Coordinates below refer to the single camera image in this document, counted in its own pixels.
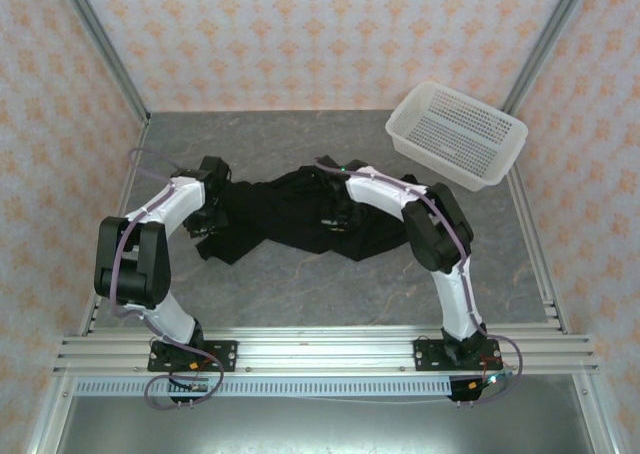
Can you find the black t-shirt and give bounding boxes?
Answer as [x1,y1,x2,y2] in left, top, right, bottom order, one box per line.
[194,165,424,265]

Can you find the white perforated plastic basket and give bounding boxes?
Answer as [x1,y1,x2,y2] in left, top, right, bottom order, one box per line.
[384,80,530,193]

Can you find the shiny metal sheet panel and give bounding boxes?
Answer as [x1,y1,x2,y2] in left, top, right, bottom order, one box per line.
[52,396,599,454]

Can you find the circuit board with green light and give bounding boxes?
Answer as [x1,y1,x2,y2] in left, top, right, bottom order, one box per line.
[469,372,503,391]

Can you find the aluminium mounting rail beam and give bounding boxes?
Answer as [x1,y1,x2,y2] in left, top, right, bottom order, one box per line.
[52,326,599,376]

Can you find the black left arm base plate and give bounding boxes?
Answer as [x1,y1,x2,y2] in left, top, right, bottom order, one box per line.
[146,340,239,374]

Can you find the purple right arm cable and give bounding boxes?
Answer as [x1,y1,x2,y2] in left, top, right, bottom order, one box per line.
[313,158,525,408]

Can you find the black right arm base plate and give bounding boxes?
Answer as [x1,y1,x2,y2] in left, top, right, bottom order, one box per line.
[413,338,503,374]

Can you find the white slotted cable duct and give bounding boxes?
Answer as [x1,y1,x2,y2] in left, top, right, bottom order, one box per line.
[73,377,454,398]

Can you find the aluminium corner frame post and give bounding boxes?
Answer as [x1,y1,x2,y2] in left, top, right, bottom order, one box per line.
[57,0,152,125]
[501,0,594,115]

